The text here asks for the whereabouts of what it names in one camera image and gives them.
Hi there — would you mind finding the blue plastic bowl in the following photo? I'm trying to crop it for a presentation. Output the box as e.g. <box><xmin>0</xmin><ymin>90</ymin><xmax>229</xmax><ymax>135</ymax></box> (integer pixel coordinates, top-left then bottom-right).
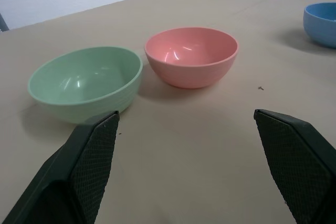
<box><xmin>303</xmin><ymin>2</ymin><xmax>336</xmax><ymax>49</ymax></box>

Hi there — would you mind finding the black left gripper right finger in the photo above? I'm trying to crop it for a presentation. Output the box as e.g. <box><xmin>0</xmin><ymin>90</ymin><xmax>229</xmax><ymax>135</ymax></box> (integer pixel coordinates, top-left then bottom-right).
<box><xmin>253</xmin><ymin>109</ymin><xmax>336</xmax><ymax>224</ymax></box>

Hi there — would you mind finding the green plastic bowl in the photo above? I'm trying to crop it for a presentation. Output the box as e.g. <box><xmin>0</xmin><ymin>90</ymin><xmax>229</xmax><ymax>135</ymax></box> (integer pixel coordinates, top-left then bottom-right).
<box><xmin>27</xmin><ymin>46</ymin><xmax>144</xmax><ymax>124</ymax></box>

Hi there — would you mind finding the pink plastic bowl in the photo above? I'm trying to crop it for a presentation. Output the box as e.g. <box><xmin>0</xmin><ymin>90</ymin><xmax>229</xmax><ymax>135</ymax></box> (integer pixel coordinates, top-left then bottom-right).
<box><xmin>144</xmin><ymin>27</ymin><xmax>239</xmax><ymax>90</ymax></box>

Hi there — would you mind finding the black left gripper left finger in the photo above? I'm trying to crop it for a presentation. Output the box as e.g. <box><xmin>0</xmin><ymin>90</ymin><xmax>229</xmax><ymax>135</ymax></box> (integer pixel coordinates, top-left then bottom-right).
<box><xmin>1</xmin><ymin>110</ymin><xmax>120</xmax><ymax>224</ymax></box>

